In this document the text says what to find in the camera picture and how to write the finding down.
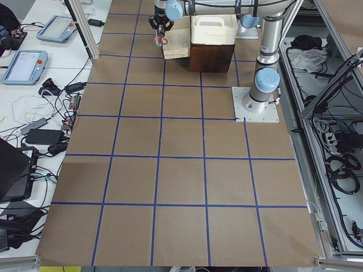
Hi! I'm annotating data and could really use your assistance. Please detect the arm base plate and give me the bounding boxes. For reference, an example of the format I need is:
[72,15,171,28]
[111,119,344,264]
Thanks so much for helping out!
[231,87,279,123]

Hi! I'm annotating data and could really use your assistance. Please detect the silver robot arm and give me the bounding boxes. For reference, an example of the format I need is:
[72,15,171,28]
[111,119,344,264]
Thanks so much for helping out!
[149,1,302,114]

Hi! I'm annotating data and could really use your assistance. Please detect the dark brown wooden cabinet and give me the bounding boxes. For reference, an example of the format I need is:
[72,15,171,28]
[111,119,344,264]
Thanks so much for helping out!
[189,44,235,73]

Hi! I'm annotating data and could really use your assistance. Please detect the wooden drawer white handle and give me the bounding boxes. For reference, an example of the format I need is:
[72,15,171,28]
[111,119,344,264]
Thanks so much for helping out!
[162,28,191,60]

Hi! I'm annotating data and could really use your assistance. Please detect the aluminium frame post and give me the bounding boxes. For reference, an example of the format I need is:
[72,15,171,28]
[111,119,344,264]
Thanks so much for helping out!
[64,0,100,62]

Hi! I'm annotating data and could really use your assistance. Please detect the near teach pendant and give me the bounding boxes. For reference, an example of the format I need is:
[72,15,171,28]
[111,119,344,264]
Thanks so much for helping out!
[1,50,48,86]

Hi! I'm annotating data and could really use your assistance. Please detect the black orange scissors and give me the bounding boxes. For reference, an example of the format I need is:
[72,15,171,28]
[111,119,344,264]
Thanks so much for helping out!
[154,33,168,46]

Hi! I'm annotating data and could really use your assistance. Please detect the far teach pendant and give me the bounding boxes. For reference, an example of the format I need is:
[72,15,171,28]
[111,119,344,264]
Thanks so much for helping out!
[36,15,77,43]

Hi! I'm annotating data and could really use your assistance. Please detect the white crumpled cloth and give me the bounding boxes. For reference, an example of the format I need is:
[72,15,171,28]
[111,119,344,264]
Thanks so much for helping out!
[292,49,327,73]

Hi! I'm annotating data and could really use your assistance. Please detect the white foam tray box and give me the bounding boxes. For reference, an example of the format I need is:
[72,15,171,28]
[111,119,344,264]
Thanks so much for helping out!
[191,15,238,45]

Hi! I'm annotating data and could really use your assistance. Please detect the teach pendant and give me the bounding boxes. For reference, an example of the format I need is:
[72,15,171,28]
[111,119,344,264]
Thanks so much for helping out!
[1,50,48,86]
[36,15,77,43]

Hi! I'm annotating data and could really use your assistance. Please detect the black laptop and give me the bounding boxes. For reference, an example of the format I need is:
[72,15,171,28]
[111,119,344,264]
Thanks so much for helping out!
[1,139,37,202]

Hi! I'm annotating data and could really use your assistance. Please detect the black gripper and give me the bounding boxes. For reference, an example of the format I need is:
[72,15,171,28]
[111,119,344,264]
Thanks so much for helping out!
[148,15,174,43]

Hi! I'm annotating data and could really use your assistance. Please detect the black power adapter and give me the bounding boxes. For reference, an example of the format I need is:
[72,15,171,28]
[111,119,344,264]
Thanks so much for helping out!
[25,129,64,145]

